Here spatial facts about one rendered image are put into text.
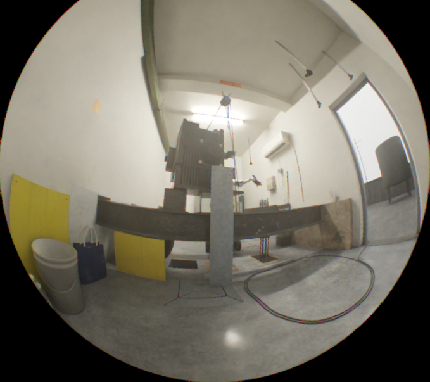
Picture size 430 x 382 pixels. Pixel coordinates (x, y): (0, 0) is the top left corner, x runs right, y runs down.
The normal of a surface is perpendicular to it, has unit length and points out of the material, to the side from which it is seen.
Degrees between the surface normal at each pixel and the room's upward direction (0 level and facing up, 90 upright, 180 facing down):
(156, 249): 90
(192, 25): 180
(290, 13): 180
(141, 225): 90
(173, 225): 90
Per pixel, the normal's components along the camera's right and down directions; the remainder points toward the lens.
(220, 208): 0.07, -0.35
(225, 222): 0.39, -0.32
